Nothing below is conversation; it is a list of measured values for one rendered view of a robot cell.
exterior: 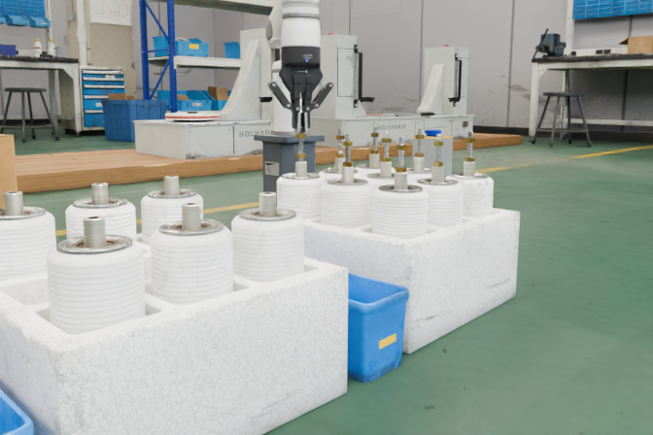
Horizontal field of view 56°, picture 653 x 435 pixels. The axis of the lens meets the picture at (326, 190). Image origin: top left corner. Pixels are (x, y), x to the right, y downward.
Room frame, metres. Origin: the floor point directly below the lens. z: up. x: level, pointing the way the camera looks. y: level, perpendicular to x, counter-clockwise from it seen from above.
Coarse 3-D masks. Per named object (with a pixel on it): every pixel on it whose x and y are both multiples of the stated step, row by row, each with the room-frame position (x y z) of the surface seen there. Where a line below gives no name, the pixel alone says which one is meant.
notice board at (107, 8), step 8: (88, 0) 7.02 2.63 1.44; (96, 0) 7.07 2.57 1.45; (104, 0) 7.14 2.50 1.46; (112, 0) 7.20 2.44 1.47; (120, 0) 7.27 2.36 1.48; (128, 0) 7.34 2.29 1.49; (96, 8) 7.07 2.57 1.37; (104, 8) 7.13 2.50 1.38; (112, 8) 7.20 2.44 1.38; (120, 8) 7.27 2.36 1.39; (128, 8) 7.33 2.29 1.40; (96, 16) 7.07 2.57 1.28; (104, 16) 7.13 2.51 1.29; (112, 16) 7.19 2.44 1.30; (120, 16) 7.27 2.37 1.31; (128, 16) 7.33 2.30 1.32; (120, 24) 7.25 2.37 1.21; (128, 24) 7.32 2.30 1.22
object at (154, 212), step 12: (144, 204) 0.93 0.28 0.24; (156, 204) 0.92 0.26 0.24; (168, 204) 0.92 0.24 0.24; (180, 204) 0.92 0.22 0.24; (144, 216) 0.93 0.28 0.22; (156, 216) 0.92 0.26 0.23; (168, 216) 0.92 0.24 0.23; (180, 216) 0.92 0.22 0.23; (144, 228) 0.94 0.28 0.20; (156, 228) 0.92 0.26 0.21; (144, 240) 0.94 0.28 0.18
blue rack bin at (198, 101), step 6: (156, 90) 6.42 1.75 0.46; (162, 90) 6.34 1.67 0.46; (168, 90) 6.26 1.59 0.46; (180, 90) 6.65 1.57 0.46; (186, 90) 6.70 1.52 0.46; (192, 90) 6.61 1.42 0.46; (198, 90) 6.53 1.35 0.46; (162, 96) 6.36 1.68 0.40; (168, 96) 6.28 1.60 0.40; (192, 96) 6.61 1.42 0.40; (198, 96) 6.53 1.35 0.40; (204, 96) 6.45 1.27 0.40; (168, 102) 6.29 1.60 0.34; (180, 102) 6.14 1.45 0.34; (186, 102) 6.15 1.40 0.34; (192, 102) 6.21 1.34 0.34; (198, 102) 6.25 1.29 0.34; (204, 102) 6.30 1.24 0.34; (210, 102) 6.35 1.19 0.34; (168, 108) 6.30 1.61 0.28; (180, 108) 6.14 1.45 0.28; (186, 108) 6.15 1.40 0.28; (192, 108) 6.21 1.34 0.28; (198, 108) 6.26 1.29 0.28; (204, 108) 6.31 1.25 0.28; (210, 108) 6.36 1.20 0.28
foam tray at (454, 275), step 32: (320, 224) 1.08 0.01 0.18; (480, 224) 1.09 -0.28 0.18; (512, 224) 1.19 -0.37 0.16; (320, 256) 1.06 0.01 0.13; (352, 256) 1.01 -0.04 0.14; (384, 256) 0.96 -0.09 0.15; (416, 256) 0.94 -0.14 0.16; (448, 256) 1.01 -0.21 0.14; (480, 256) 1.10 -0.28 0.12; (512, 256) 1.20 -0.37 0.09; (416, 288) 0.94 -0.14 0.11; (448, 288) 1.01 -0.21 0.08; (480, 288) 1.10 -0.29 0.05; (512, 288) 1.20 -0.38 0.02; (416, 320) 0.94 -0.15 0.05; (448, 320) 1.02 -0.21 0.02
